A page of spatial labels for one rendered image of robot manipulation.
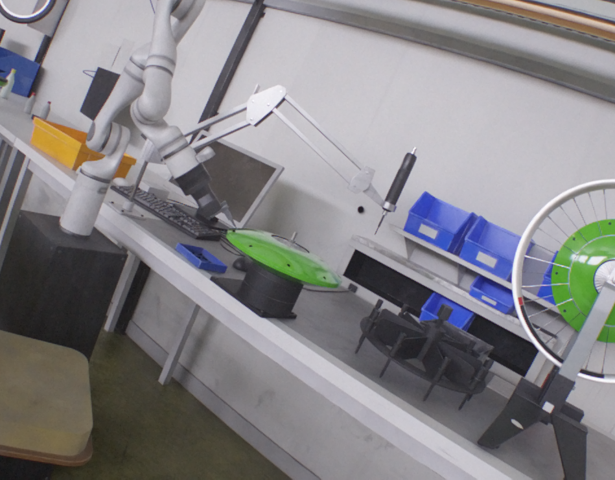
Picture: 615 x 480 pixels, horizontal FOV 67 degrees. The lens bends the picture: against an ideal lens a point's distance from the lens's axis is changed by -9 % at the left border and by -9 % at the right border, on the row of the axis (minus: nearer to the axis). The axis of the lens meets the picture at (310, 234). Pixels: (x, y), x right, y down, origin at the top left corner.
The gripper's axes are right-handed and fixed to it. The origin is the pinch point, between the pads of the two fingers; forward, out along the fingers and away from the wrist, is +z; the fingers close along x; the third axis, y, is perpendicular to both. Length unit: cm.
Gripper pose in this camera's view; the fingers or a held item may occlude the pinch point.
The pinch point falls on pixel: (236, 227)
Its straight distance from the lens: 123.4
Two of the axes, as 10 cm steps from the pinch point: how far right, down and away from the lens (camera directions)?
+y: -8.4, 5.3, -0.9
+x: 2.4, 2.3, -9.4
